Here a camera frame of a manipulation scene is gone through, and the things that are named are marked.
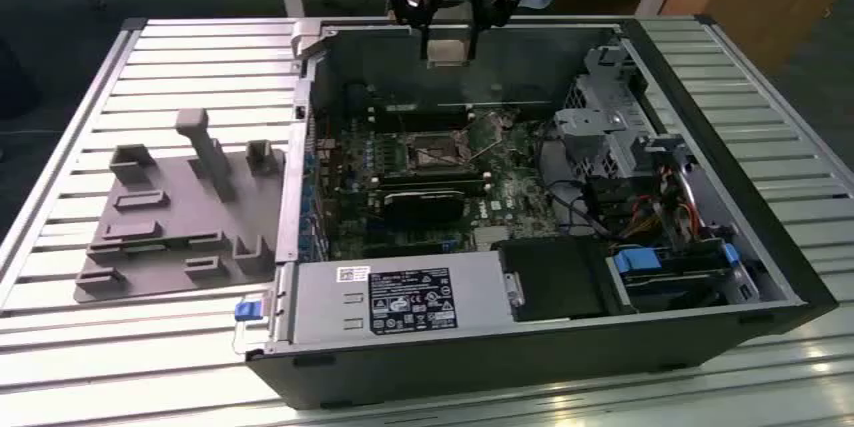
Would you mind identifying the blue disk carrier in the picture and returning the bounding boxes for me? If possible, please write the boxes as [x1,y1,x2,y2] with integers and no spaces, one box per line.
[607,242,762,313]

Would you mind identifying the silver square CPU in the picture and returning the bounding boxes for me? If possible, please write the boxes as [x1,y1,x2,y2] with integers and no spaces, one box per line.
[426,37,473,69]

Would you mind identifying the CPU socket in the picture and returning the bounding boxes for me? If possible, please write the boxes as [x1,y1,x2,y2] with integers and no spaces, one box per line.
[399,129,481,174]

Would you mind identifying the coloured wire bundle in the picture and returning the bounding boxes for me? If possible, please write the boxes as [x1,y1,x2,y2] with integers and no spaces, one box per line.
[623,191,706,251]

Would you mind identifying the black graphics card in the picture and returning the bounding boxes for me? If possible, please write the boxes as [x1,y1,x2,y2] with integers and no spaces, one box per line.
[376,187,469,226]

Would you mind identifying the silver power supply unit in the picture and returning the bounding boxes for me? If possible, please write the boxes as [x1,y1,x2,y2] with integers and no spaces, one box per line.
[266,249,526,354]

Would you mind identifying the blue case latch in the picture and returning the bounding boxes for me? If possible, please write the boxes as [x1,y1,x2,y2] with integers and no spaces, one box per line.
[232,298,263,322]

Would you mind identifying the black RAM stick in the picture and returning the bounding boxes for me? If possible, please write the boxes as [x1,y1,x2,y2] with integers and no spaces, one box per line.
[374,171,487,195]

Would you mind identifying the small silver chipset heatsink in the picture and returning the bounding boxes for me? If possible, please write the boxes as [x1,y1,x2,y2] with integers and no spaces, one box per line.
[473,225,510,249]

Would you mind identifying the black wire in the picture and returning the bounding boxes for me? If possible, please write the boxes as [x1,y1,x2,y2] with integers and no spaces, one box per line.
[541,179,615,241]

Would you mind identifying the green motherboard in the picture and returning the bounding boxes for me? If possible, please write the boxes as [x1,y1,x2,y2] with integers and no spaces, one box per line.
[312,106,575,264]

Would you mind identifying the grey metal drive cage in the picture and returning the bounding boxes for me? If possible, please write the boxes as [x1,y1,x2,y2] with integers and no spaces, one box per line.
[551,45,673,181]

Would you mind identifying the black drive shroud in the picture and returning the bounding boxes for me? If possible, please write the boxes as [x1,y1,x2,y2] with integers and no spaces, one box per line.
[493,235,633,324]

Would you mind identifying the grey parts rack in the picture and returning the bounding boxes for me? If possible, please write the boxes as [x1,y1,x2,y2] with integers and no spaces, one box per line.
[71,107,288,304]

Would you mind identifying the black open PC case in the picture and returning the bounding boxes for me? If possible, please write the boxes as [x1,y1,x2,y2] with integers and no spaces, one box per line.
[232,15,839,411]

